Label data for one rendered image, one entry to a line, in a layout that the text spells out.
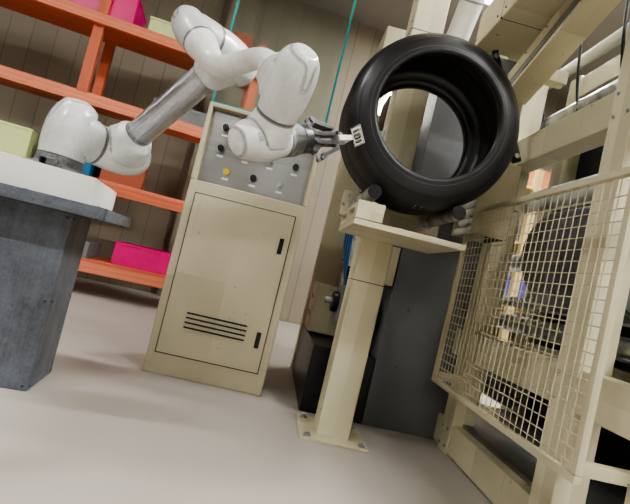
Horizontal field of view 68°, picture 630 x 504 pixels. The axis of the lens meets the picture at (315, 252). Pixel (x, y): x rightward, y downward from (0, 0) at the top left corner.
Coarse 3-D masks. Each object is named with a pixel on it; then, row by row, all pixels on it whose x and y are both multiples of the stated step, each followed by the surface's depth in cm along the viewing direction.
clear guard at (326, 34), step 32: (256, 0) 223; (288, 0) 224; (320, 0) 225; (352, 0) 227; (256, 32) 222; (288, 32) 224; (320, 32) 225; (320, 64) 224; (224, 96) 220; (256, 96) 221; (320, 96) 224
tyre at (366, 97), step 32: (384, 64) 146; (416, 64) 172; (448, 64) 168; (480, 64) 148; (352, 96) 149; (448, 96) 176; (480, 96) 171; (512, 96) 150; (480, 128) 175; (512, 128) 149; (352, 160) 155; (384, 160) 145; (480, 160) 174; (384, 192) 151; (416, 192) 147; (448, 192) 147; (480, 192) 151
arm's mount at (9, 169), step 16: (0, 160) 145; (16, 160) 146; (0, 176) 145; (16, 176) 146; (32, 176) 147; (48, 176) 148; (64, 176) 149; (80, 176) 150; (48, 192) 148; (64, 192) 149; (80, 192) 150; (96, 192) 156; (112, 192) 178; (112, 208) 185
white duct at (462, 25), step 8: (464, 0) 232; (472, 0) 230; (480, 0) 230; (456, 8) 237; (464, 8) 233; (472, 8) 232; (480, 8) 233; (456, 16) 237; (464, 16) 234; (472, 16) 234; (456, 24) 238; (464, 24) 236; (472, 24) 237; (448, 32) 243; (456, 32) 239; (464, 32) 238
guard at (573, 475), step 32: (544, 192) 137; (480, 224) 178; (480, 256) 171; (512, 256) 147; (480, 288) 165; (544, 288) 126; (608, 288) 101; (448, 320) 187; (544, 320) 123; (608, 320) 99; (448, 352) 178; (512, 352) 134; (544, 352) 119; (576, 352) 107; (448, 384) 172; (480, 384) 148; (480, 416) 142; (576, 448) 99; (576, 480) 98
